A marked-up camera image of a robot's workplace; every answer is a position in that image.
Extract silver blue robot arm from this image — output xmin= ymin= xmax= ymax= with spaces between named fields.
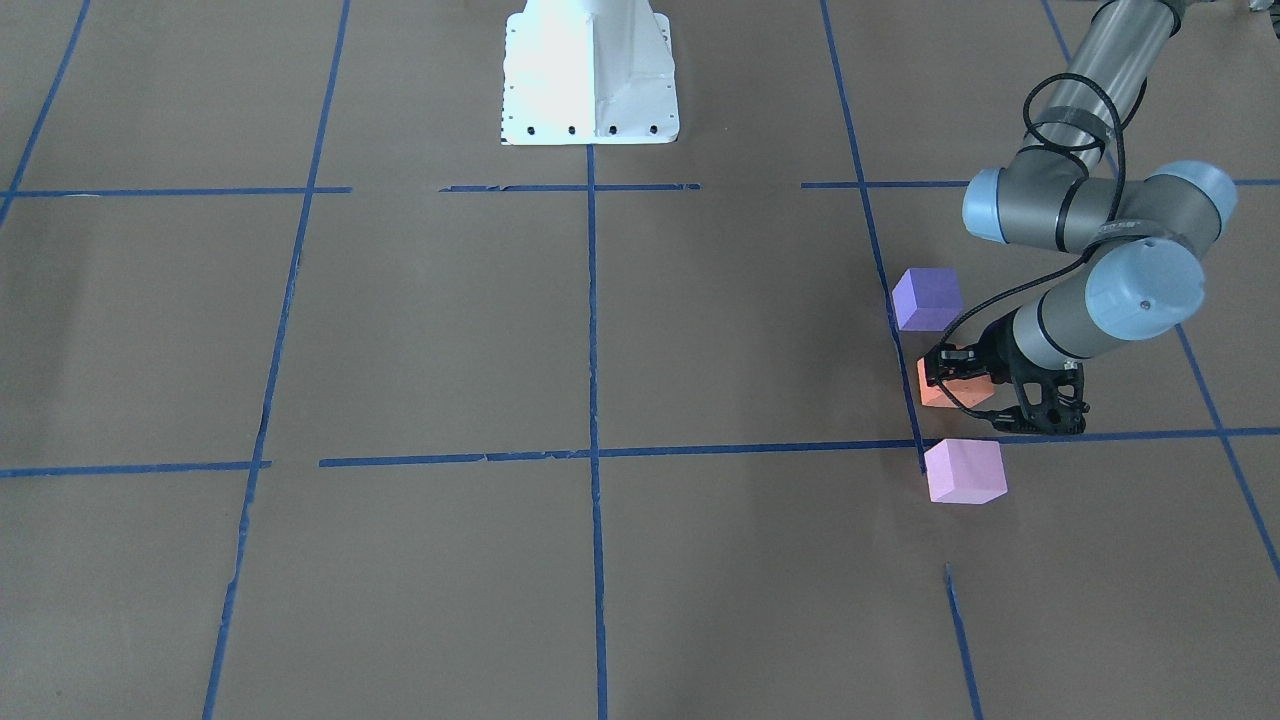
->
xmin=923 ymin=1 xmax=1238 ymax=404

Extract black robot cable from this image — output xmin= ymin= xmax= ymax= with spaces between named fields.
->
xmin=934 ymin=70 xmax=1132 ymax=430

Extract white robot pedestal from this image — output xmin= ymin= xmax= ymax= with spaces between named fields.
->
xmin=500 ymin=1 xmax=681 ymax=146

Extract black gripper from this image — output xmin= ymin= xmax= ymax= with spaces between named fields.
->
xmin=924 ymin=334 xmax=1016 ymax=389

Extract pink foam block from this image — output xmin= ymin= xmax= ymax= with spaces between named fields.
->
xmin=924 ymin=439 xmax=1009 ymax=505

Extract orange foam block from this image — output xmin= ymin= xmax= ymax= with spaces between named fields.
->
xmin=916 ymin=357 xmax=996 ymax=409

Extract purple foam block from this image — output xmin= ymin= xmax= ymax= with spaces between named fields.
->
xmin=890 ymin=266 xmax=965 ymax=332

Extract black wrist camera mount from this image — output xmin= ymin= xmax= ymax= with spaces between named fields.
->
xmin=979 ymin=363 xmax=1091 ymax=436

